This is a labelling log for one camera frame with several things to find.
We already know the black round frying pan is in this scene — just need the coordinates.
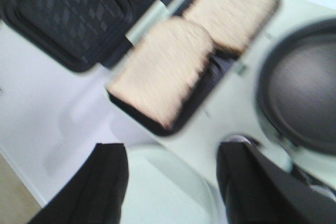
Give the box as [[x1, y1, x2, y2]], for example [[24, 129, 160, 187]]
[[257, 18, 335, 155]]

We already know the mint green round plate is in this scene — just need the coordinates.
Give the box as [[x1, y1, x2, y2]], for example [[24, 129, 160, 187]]
[[121, 145, 218, 223]]

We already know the mint green sandwich maker lid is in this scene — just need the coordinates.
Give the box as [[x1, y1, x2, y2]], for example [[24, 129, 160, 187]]
[[1, 0, 172, 72]]

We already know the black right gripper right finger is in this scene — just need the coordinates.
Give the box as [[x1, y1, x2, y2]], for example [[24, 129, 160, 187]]
[[216, 142, 335, 223]]

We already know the left silver control knob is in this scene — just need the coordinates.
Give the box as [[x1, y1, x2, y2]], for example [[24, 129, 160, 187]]
[[225, 135, 253, 145]]

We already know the mint green breakfast maker base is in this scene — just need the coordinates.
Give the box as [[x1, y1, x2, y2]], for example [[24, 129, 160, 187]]
[[106, 0, 336, 224]]

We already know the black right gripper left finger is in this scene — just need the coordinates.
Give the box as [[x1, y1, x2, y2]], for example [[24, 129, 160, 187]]
[[30, 143, 129, 223]]

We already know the bread slice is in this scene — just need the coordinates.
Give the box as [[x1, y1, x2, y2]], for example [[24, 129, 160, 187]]
[[107, 16, 214, 129], [183, 0, 278, 54]]

